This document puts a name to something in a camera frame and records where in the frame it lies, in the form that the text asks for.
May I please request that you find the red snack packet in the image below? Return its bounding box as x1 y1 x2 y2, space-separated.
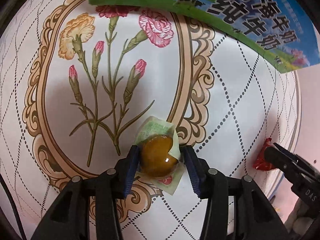
253 138 276 171

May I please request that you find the amber jelly cup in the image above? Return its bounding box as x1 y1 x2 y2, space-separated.
135 116 185 195

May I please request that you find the white quilted floral bedspread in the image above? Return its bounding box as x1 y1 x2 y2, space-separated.
1 0 300 238

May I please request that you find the open milk cardboard box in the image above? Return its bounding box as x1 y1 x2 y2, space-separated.
89 0 319 73

